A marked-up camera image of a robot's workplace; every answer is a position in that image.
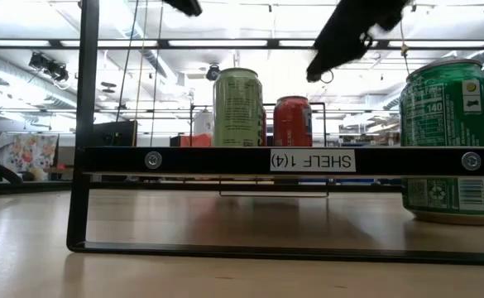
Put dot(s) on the dark red beverage can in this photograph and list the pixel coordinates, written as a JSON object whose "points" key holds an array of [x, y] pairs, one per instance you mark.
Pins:
{"points": [[264, 130]]}

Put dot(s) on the light green beverage can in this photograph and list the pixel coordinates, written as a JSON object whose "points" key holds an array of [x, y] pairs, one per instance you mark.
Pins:
{"points": [[237, 111]]}

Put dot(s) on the floral patterned cloth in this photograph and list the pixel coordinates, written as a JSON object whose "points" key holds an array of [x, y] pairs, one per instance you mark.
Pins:
{"points": [[26, 155]]}

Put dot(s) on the black table rail frame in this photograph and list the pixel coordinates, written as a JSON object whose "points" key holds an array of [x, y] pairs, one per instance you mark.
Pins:
{"points": [[39, 187]]}

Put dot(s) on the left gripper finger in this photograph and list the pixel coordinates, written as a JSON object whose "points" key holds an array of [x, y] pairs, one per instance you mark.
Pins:
{"points": [[185, 6]]}

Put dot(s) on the dark green beverage can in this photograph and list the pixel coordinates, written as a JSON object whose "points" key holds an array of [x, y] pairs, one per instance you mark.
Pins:
{"points": [[444, 111]]}

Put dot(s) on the black monitor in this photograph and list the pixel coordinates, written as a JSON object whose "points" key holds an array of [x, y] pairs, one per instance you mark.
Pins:
{"points": [[115, 133]]}

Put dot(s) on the black ceiling spotlights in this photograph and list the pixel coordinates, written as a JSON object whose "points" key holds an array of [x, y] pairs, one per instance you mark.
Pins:
{"points": [[47, 66]]}

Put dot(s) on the red can with blue logo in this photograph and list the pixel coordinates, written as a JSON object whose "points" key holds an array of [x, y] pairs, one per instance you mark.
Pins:
{"points": [[291, 124]]}

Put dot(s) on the black dome camera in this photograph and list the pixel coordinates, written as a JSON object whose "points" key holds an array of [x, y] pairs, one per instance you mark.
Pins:
{"points": [[213, 73]]}

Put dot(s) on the orange box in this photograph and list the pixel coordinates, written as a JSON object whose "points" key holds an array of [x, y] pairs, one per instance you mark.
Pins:
{"points": [[196, 140]]}

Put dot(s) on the silver beverage can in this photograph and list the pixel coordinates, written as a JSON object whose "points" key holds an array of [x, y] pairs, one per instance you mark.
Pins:
{"points": [[203, 123]]}

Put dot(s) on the black overhead rail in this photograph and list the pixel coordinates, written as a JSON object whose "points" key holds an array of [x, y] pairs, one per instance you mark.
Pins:
{"points": [[163, 43]]}

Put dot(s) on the black curved tube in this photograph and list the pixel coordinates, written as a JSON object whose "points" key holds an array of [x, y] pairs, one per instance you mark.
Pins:
{"points": [[1, 169]]}

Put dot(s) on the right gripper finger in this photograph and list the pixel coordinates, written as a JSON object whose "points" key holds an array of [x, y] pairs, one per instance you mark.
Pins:
{"points": [[349, 37]]}

